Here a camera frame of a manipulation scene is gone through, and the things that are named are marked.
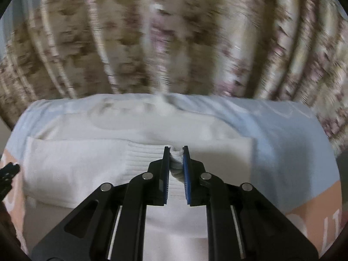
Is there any white knit sweater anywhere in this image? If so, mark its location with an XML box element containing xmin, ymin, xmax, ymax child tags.
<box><xmin>23</xmin><ymin>112</ymin><xmax>254</xmax><ymax>260</ymax></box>

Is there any orange blue lettered bedspread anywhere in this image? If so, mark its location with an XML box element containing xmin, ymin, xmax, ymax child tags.
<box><xmin>1</xmin><ymin>94</ymin><xmax>342</xmax><ymax>260</ymax></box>

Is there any blue floral curtain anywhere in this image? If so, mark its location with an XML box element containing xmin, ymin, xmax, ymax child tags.
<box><xmin>1</xmin><ymin>0</ymin><xmax>347</xmax><ymax>154</ymax></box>

